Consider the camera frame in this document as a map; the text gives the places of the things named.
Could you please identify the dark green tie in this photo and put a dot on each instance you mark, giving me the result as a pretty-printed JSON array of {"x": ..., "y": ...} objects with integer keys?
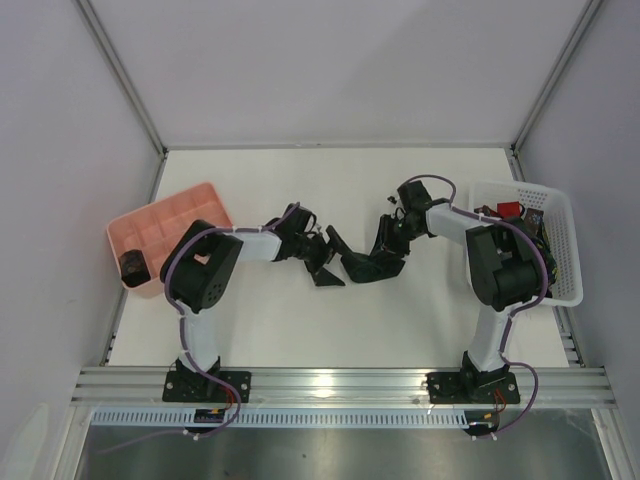
[{"x": 364, "y": 269}]

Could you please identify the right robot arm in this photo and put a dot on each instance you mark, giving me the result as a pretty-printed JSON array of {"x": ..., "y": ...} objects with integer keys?
[{"x": 507, "y": 270}]

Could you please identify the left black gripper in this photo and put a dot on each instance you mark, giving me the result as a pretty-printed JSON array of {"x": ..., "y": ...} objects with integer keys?
[{"x": 320, "y": 251}]

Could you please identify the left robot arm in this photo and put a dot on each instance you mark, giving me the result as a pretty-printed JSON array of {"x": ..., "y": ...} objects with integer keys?
[{"x": 195, "y": 277}]

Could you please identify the rolled dark brown tie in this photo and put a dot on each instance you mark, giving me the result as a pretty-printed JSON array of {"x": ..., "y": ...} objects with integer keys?
[{"x": 133, "y": 268}]

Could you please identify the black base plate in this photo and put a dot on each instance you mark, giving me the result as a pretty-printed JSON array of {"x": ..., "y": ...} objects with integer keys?
[
  {"x": 460, "y": 388},
  {"x": 190, "y": 387}
]

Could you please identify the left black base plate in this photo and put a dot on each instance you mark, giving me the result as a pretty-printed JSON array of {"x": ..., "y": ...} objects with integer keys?
[{"x": 190, "y": 387}]

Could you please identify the brown patterned tie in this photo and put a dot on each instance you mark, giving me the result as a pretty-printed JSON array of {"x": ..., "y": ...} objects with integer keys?
[{"x": 534, "y": 223}]

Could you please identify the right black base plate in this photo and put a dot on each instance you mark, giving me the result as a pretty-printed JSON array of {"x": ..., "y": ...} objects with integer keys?
[{"x": 460, "y": 388}]

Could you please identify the red tie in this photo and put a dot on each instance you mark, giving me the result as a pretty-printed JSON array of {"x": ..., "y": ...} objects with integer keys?
[{"x": 507, "y": 210}]

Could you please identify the white slotted cable duct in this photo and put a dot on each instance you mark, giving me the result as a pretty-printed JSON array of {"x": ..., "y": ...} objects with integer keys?
[{"x": 279, "y": 417}]

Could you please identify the white plastic basket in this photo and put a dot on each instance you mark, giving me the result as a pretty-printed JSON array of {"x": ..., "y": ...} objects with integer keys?
[{"x": 558, "y": 221}]

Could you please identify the pink compartment tray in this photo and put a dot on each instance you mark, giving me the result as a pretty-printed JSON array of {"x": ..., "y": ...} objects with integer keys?
[{"x": 156, "y": 229}]

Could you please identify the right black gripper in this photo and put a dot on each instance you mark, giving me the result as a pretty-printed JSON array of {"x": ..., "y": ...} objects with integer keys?
[{"x": 386, "y": 245}]

